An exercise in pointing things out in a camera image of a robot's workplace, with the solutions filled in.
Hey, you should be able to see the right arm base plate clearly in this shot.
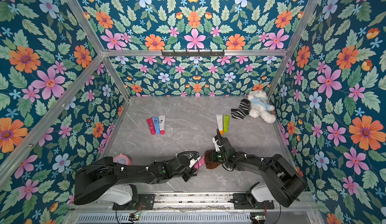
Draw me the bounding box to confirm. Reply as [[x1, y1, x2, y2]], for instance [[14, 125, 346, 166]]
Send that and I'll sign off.
[[228, 193, 274, 210]]

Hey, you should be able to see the white tube orange cap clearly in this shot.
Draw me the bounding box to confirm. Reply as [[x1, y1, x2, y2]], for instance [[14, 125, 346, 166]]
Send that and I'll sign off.
[[216, 115, 224, 135]]

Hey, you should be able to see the white tube red cap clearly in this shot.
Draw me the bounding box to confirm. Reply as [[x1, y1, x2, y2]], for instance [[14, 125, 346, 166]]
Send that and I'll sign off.
[[158, 115, 165, 135]]

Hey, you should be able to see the striped black white sock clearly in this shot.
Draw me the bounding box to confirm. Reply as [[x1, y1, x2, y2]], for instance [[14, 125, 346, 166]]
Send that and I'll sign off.
[[231, 99, 251, 120]]

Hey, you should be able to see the brown cloth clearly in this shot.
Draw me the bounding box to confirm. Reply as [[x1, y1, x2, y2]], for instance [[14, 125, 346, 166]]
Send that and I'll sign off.
[[204, 150, 223, 169]]

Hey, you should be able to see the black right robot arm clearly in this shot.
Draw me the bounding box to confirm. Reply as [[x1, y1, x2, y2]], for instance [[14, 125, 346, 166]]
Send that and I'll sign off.
[[204, 135, 307, 208]]

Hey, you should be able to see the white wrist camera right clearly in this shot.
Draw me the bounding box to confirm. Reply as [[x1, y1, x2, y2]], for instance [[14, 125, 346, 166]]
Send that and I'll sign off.
[[212, 137, 222, 152]]

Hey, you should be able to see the white teddy bear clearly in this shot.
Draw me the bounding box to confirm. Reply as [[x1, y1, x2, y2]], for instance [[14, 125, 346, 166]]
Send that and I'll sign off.
[[247, 90, 276, 124]]

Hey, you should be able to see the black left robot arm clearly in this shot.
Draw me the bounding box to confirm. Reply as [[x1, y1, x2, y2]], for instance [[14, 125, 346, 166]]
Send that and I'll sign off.
[[73, 151, 200, 206]]

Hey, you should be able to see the pink round object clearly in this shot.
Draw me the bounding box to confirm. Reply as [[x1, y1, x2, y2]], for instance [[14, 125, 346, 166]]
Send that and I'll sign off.
[[113, 154, 132, 165]]

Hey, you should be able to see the red Curaprox toothpaste tube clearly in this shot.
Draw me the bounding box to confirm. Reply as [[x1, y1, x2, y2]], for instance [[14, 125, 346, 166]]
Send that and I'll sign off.
[[146, 118, 156, 135]]

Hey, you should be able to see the blue toothpaste tube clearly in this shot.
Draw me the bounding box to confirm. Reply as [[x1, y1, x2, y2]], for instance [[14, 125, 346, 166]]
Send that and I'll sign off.
[[152, 117, 160, 134]]

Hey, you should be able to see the black hook rail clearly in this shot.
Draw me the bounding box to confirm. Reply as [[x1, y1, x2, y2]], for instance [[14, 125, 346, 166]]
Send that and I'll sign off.
[[161, 50, 225, 58]]

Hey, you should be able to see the pink Curaprox toothpaste tube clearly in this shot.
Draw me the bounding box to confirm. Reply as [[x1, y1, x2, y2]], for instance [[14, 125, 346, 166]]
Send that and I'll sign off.
[[194, 157, 205, 170]]

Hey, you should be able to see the green Curaprox toothpaste tube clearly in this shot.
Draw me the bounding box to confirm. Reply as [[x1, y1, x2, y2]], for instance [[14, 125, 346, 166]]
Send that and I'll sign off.
[[223, 115, 230, 133]]

